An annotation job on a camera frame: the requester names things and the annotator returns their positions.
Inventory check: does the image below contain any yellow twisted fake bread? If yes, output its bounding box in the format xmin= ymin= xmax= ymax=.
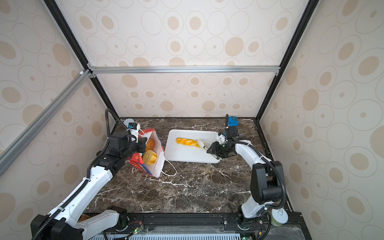
xmin=176 ymin=138 xmax=200 ymax=148

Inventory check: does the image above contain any brown round fake bun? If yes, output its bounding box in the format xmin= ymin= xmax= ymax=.
xmin=146 ymin=139 xmax=156 ymax=151

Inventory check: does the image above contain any yellow ring fake bread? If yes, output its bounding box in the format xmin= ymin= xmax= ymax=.
xmin=142 ymin=151 xmax=158 ymax=166

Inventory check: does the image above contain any red paper gift bag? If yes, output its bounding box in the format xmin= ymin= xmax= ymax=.
xmin=129 ymin=129 xmax=177 ymax=178

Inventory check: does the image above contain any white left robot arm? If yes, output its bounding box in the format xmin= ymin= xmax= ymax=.
xmin=31 ymin=131 xmax=148 ymax=240

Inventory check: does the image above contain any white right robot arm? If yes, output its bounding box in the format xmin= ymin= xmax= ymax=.
xmin=197 ymin=126 xmax=287 ymax=219

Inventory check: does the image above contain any white cutting board tray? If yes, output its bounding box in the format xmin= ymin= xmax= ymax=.
xmin=165 ymin=130 xmax=221 ymax=164

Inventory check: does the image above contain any white cup blue lid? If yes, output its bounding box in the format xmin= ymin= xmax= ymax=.
xmin=228 ymin=116 xmax=239 ymax=127

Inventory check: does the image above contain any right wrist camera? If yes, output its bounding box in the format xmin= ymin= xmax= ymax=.
xmin=217 ymin=134 xmax=226 ymax=145

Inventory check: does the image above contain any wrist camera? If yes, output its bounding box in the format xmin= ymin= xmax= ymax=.
xmin=128 ymin=122 xmax=141 ymax=143
xmin=217 ymin=134 xmax=226 ymax=145

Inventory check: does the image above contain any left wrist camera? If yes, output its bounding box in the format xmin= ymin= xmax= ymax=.
xmin=128 ymin=122 xmax=141 ymax=143

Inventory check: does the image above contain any silver aluminium rail back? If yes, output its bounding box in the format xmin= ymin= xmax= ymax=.
xmin=82 ymin=65 xmax=281 ymax=76

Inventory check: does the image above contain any silver aluminium rail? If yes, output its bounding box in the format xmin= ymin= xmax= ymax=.
xmin=82 ymin=65 xmax=281 ymax=76
xmin=1 ymin=70 xmax=91 ymax=175

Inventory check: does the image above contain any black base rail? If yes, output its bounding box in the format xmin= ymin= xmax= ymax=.
xmin=80 ymin=211 xmax=313 ymax=240

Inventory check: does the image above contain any silver aluminium rail left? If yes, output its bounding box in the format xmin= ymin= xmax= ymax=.
xmin=1 ymin=70 xmax=91 ymax=175

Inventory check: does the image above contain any black corner frame post left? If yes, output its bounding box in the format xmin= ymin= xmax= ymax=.
xmin=43 ymin=0 xmax=118 ymax=115

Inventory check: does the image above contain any black corner frame post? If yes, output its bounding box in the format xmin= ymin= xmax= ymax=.
xmin=255 ymin=0 xmax=319 ymax=121
xmin=43 ymin=0 xmax=118 ymax=115

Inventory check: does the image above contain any black corner frame post right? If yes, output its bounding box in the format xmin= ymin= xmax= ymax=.
xmin=255 ymin=0 xmax=319 ymax=121

